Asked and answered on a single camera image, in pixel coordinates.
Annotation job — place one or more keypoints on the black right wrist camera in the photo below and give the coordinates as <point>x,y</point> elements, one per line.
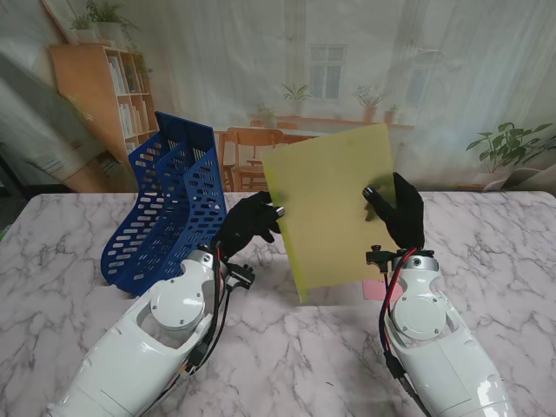
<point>379,258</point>

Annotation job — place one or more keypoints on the pink paper receipt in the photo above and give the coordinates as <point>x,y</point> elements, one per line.
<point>373,290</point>

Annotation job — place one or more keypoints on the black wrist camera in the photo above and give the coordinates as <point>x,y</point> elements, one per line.
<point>240,276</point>
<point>379,258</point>

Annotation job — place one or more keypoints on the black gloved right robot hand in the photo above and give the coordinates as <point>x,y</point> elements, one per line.
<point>406,217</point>

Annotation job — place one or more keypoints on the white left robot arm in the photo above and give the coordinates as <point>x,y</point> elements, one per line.
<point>130,360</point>

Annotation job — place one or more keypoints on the blue perforated plastic file rack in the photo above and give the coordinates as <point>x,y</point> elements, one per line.
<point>174,243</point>

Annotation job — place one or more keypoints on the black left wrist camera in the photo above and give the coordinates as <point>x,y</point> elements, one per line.
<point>240,276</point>

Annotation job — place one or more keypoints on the yellow-green translucent file folder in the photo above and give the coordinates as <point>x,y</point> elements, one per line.
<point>330,208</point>

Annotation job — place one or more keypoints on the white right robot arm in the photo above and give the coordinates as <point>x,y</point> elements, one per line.
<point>438,360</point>

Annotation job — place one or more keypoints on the printed room scene backdrop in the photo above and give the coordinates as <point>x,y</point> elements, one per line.
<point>260,65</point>

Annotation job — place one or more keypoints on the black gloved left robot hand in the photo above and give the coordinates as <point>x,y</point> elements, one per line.
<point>243,223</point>

